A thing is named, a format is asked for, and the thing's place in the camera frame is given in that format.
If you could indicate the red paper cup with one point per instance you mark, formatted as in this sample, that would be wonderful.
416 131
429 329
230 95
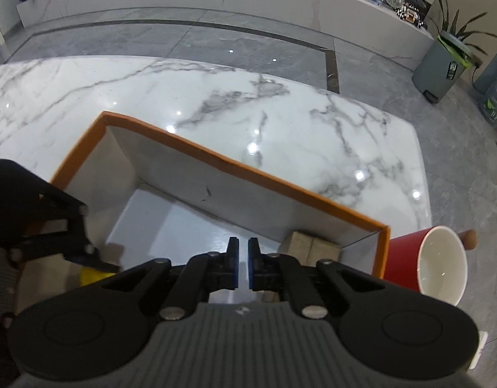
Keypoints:
402 258

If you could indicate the tan cardboard block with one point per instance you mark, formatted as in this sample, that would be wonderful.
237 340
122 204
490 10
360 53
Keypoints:
309 248

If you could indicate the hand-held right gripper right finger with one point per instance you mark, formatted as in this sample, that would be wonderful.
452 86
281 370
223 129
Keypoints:
253 264

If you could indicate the orange cardboard box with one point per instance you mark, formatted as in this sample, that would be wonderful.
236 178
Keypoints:
240 178

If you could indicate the grey trash can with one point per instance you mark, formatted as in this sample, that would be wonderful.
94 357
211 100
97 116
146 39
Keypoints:
438 68

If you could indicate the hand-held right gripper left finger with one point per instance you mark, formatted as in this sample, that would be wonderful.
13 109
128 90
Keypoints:
232 264

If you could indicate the yellow tape measure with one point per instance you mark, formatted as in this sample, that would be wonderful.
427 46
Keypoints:
95 278

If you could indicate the clear plastic bag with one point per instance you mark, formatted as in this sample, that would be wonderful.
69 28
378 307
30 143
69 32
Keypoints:
495 101

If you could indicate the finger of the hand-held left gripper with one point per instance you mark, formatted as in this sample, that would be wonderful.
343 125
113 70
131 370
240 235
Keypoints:
76 226

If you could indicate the green potted plant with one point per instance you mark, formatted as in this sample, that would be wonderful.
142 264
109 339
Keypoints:
454 20

